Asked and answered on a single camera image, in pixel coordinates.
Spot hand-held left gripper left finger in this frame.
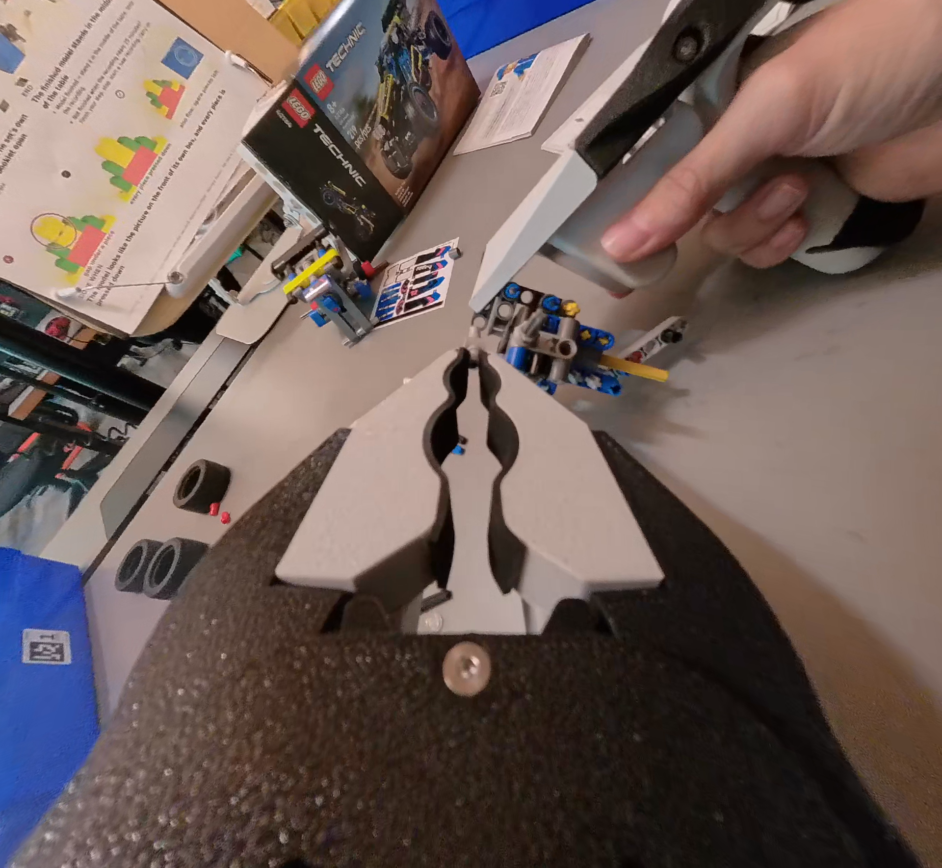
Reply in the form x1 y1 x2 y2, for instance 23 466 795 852
274 349 472 593

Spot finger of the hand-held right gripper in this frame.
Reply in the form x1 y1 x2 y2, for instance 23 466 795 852
469 149 599 313

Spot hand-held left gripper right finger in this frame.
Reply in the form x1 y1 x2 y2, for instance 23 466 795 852
478 351 667 600

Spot blue grey lego sub-assembly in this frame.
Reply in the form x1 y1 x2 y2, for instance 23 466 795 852
470 281 689 398

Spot lego sticker sheet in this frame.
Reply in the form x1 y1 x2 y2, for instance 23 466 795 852
370 237 461 328

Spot black rubber lego tyre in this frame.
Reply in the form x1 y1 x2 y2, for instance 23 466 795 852
143 537 207 600
114 538 159 593
173 460 233 514

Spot lego set cardboard box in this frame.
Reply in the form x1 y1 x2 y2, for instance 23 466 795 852
241 0 483 262

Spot partly built lego buggy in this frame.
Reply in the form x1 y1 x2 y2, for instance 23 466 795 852
272 235 387 348

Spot person's right hand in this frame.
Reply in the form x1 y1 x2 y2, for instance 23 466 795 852
600 0 942 273

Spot folded paper leaflet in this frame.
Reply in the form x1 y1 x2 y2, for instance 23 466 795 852
452 34 592 155

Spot printed instruction sheet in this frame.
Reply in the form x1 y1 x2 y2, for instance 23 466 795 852
0 0 269 335

